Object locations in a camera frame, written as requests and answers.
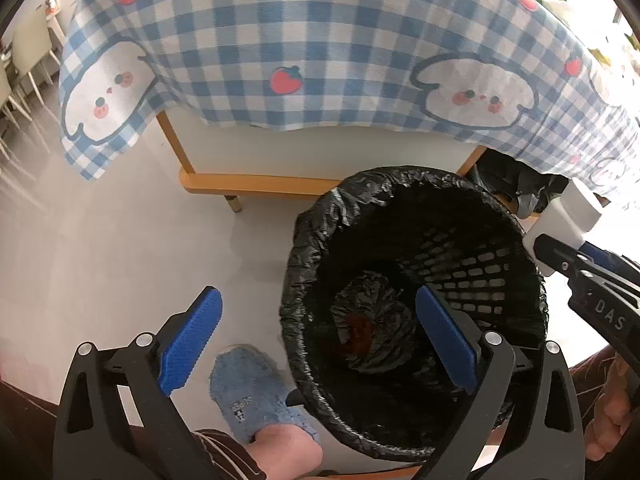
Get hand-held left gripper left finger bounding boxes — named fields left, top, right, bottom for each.
left=52, top=286, right=223, bottom=480

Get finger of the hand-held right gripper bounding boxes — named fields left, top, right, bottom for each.
left=531, top=234, right=640, bottom=306

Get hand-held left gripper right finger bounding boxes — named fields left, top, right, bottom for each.
left=415, top=284, right=586, bottom=480

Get white box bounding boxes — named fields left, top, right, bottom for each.
left=524, top=179, right=603, bottom=277

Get black mesh trash bin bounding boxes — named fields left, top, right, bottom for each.
left=279, top=165, right=548, bottom=463

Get person's right hand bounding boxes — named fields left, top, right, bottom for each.
left=582, top=354, right=635, bottom=463

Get blue fluffy slipper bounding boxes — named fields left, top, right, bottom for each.
left=210, top=344, right=321, bottom=445

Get black plastic bag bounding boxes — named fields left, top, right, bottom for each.
left=467, top=147, right=571, bottom=218

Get reddish brown scrap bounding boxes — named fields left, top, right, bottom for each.
left=340, top=310, right=386, bottom=356

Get brown striped pants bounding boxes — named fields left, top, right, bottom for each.
left=0, top=380, right=266, bottom=480

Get person's bare ankle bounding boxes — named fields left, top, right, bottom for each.
left=250, top=422, right=324, bottom=480

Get wooden table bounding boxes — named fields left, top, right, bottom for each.
left=156, top=110, right=541, bottom=218

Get white dining chair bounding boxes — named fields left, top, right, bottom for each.
left=12, top=12, right=63, bottom=111
left=0, top=57, right=32, bottom=133

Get blue checked printed tablecloth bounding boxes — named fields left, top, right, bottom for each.
left=57, top=0, right=640, bottom=196

